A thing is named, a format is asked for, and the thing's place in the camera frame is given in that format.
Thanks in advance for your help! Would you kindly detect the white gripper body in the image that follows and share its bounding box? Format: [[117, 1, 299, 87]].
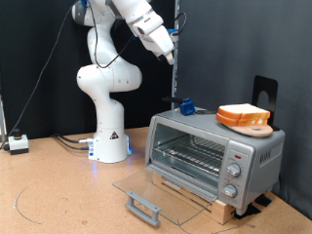
[[139, 24, 176, 59]]

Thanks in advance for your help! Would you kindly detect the silver oven knob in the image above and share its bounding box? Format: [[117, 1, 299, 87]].
[[221, 183, 238, 199], [226, 163, 243, 178]]

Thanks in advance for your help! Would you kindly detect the silver toaster oven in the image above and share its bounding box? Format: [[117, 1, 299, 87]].
[[144, 107, 287, 216]]

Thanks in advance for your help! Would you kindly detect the dark grey backdrop curtain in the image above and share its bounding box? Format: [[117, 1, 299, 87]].
[[176, 0, 312, 220]]

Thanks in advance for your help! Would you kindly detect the black metal bookend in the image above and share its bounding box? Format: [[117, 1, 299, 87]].
[[252, 75, 281, 132]]

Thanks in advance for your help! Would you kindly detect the round wooden board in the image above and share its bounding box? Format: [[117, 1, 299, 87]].
[[223, 123, 274, 138]]

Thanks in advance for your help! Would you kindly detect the black backdrop curtain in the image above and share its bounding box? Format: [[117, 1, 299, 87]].
[[0, 0, 176, 140]]

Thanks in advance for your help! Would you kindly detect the slatted wooden crate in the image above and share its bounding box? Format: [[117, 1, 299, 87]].
[[152, 172, 236, 225]]

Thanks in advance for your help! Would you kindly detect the emergency stop button box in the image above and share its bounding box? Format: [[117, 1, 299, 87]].
[[8, 128, 30, 156]]

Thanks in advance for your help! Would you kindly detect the black foam pad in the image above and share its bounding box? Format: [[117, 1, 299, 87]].
[[253, 194, 273, 208], [234, 203, 262, 220]]

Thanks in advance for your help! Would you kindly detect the wrist camera with blue bracket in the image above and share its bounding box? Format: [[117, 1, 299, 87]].
[[167, 27, 180, 43]]

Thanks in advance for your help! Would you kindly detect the black camera cable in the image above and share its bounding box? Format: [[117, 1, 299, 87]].
[[0, 0, 188, 151]]

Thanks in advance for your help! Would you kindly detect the wire oven rack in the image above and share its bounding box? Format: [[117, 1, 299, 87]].
[[152, 134, 227, 176]]

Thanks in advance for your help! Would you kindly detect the black cable with metal connector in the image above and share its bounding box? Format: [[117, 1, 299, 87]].
[[52, 132, 96, 145]]

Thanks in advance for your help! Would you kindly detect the black base cable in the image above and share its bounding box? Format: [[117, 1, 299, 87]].
[[55, 136, 92, 151]]

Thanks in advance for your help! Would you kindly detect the metal frame post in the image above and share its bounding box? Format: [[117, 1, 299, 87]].
[[0, 94, 8, 142]]

